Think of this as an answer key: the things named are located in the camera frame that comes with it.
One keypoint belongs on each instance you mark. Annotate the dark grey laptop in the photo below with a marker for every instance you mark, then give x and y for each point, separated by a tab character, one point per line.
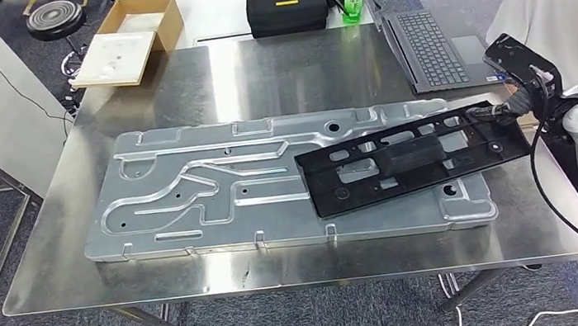
435	50

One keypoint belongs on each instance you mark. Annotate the stainless steel workbench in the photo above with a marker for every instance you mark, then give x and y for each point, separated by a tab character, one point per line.
278	75

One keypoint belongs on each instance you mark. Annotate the black round stool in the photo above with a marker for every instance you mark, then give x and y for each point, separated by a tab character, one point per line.
55	18

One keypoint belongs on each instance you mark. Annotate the white table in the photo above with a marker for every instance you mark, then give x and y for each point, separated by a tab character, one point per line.
214	5

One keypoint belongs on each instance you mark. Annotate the black case with yellow label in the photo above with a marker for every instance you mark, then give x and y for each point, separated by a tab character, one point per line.
287	13

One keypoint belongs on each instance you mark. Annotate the stamped grey metal panel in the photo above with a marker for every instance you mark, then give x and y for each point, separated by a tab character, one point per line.
191	218

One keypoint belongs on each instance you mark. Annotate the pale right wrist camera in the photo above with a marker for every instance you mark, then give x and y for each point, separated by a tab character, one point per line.
513	60

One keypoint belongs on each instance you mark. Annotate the long black plastic frame part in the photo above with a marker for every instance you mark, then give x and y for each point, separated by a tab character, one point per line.
412	179

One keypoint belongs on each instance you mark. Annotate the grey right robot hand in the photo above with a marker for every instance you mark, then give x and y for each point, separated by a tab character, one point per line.
518	103

